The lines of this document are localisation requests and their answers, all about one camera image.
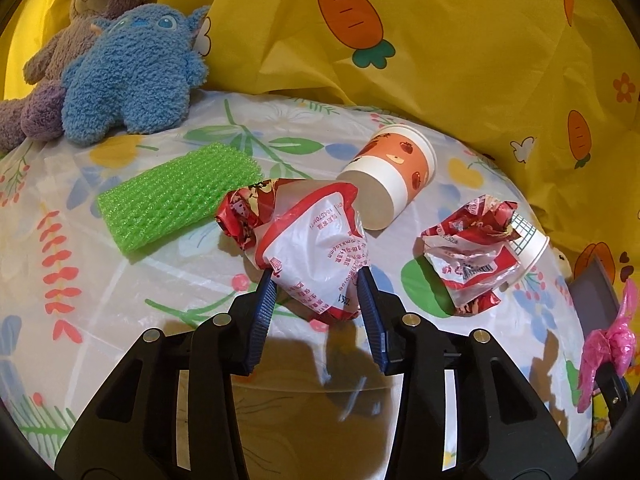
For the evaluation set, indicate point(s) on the yellow carrot print curtain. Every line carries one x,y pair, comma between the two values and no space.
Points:
475,60

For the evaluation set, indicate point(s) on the grey plastic bin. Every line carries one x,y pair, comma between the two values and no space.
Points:
595,300

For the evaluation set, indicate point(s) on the white checked paper cup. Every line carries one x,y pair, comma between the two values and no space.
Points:
530,245

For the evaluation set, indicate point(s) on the floral plastic tablecloth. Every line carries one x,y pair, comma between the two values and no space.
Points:
150,285

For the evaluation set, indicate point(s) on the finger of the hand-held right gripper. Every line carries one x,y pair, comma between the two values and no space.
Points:
612,385

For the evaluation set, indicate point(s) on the green foam net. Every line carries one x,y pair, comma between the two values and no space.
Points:
170,200

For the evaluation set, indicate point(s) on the blue plush toy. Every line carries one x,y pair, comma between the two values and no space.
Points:
130,75

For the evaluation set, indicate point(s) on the orange fruit print paper cup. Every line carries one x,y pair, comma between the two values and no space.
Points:
395,165

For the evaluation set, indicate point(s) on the red and white plastic bag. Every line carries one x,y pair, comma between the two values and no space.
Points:
310,250

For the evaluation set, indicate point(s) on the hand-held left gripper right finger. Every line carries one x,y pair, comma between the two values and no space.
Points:
372,320

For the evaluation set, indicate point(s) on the crumpled red snack wrapper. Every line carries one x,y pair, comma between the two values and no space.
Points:
465,255

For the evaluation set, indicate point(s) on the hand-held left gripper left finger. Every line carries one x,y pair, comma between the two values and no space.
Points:
262,320

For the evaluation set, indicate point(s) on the purple teddy bear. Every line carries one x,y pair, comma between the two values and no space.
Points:
55,55

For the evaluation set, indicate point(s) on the small yellow toy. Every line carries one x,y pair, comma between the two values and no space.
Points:
561,266

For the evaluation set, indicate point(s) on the pink plastic bag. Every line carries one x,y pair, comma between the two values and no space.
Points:
607,345

